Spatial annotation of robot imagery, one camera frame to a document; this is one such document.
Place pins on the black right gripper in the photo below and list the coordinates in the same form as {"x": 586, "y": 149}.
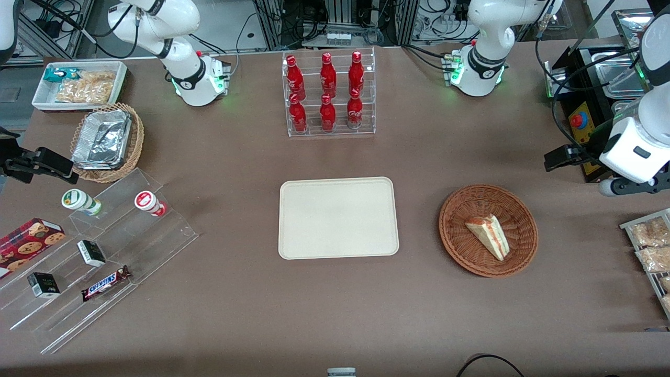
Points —
{"x": 9, "y": 157}

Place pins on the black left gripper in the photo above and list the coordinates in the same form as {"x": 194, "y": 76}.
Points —
{"x": 590, "y": 148}

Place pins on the triangular sandwich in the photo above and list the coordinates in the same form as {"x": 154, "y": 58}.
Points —
{"x": 489, "y": 235}

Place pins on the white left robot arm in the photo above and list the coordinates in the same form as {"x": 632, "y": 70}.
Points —
{"x": 487, "y": 31}

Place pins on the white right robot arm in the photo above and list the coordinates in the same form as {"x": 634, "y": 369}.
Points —
{"x": 183, "y": 68}

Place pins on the oval tan wicker basket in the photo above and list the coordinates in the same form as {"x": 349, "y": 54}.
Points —
{"x": 137, "y": 136}

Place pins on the round brown wicker basket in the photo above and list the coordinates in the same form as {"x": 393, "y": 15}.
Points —
{"x": 471, "y": 204}

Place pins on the metal snack tray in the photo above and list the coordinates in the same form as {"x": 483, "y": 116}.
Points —
{"x": 628, "y": 226}

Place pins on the steel tray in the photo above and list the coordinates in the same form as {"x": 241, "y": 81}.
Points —
{"x": 628, "y": 26}

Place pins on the beige rectangular tray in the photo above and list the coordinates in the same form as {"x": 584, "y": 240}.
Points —
{"x": 337, "y": 217}

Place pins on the green lid yoghurt cup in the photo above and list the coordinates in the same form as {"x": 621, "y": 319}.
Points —
{"x": 78, "y": 200}

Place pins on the aluminium foil container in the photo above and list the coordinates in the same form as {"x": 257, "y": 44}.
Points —
{"x": 102, "y": 139}

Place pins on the yellow emergency stop box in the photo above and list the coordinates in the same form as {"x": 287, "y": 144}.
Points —
{"x": 578, "y": 121}

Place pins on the white rectangular bin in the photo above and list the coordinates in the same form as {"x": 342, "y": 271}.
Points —
{"x": 42, "y": 99}

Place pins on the clear bag of crackers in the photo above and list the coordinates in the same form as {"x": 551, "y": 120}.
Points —
{"x": 86, "y": 88}

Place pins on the red cookie box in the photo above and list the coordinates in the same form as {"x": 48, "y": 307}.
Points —
{"x": 29, "y": 241}

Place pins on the small black green carton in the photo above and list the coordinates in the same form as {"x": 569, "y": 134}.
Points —
{"x": 91, "y": 253}
{"x": 43, "y": 285}

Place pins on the red lid yoghurt cup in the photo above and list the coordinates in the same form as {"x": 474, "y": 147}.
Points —
{"x": 147, "y": 201}

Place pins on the teal snack packet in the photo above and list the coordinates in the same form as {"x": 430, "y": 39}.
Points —
{"x": 58, "y": 74}

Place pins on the steel food pan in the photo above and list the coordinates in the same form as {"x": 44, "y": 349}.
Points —
{"x": 607, "y": 63}

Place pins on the clear acrylic stepped display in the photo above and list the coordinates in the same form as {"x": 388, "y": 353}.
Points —
{"x": 152, "y": 241}

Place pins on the clear bag of snacks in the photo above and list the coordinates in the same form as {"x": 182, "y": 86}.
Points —
{"x": 649, "y": 233}
{"x": 654, "y": 259}

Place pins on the snickers chocolate bar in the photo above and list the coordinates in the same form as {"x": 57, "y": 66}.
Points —
{"x": 104, "y": 284}

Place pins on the red cola bottle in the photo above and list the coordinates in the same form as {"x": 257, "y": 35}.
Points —
{"x": 298, "y": 116}
{"x": 327, "y": 115}
{"x": 328, "y": 76}
{"x": 356, "y": 73}
{"x": 294, "y": 78}
{"x": 355, "y": 111}

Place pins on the clear acrylic bottle rack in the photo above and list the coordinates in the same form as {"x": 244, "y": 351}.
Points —
{"x": 340, "y": 131}

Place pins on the grey device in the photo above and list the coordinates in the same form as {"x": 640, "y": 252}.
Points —
{"x": 341, "y": 372}

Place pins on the aluminium frame rack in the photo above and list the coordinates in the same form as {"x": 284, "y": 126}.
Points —
{"x": 335, "y": 15}

